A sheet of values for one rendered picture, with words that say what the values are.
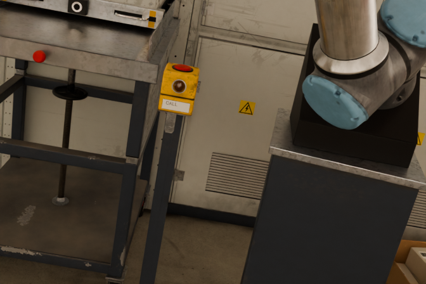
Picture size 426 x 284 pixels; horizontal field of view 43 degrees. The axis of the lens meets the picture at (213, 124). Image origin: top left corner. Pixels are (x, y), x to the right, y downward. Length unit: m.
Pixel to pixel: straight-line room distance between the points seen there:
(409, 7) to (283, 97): 1.04
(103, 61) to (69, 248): 0.66
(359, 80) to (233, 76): 1.10
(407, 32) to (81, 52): 0.82
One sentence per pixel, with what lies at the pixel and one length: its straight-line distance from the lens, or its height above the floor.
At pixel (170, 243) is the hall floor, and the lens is 2.24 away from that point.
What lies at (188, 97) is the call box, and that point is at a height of 0.85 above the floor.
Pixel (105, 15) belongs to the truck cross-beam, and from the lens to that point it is 1.82.
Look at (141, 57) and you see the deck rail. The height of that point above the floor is 0.85.
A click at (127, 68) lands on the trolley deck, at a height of 0.82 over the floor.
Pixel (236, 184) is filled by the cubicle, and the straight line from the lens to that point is 2.34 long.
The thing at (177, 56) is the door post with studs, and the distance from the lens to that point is 2.17.
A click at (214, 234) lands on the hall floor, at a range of 2.35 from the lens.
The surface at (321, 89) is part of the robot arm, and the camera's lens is 1.13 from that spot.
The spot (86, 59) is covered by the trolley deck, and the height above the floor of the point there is 0.82.
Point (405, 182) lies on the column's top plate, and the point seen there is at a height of 0.74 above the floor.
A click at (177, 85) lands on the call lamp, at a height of 0.88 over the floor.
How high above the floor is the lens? 1.24
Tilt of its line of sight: 21 degrees down
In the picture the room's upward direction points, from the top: 11 degrees clockwise
